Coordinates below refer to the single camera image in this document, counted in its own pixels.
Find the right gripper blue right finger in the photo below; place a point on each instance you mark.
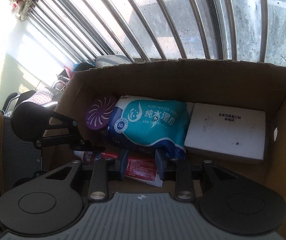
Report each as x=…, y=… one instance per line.
x=164, y=165

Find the blue wet wipes pack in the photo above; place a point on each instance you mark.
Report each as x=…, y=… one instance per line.
x=148, y=124

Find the brown cardboard box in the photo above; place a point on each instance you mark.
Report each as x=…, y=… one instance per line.
x=255, y=86

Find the white flat box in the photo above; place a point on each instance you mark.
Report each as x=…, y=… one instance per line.
x=223, y=132

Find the red white toothpaste tube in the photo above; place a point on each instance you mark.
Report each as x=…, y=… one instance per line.
x=138, y=168

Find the metal window railing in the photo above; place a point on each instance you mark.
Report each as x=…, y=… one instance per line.
x=147, y=30

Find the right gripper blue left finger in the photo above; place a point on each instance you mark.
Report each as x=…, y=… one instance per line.
x=120, y=165

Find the purple round air freshener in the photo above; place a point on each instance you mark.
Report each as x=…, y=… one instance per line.
x=99, y=112

